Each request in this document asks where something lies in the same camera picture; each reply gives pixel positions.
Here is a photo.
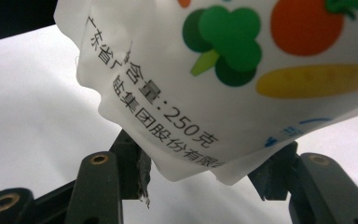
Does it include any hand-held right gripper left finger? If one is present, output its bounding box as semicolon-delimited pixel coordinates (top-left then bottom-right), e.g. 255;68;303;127
64;129;153;224

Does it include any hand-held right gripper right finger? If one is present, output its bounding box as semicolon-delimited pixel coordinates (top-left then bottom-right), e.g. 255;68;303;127
247;141;358;224

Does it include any blue and white pouch bag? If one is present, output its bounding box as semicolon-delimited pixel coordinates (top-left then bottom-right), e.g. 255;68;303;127
53;0;358;187

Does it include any white table mat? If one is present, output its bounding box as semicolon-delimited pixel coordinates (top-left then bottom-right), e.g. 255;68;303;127
0;24;358;224

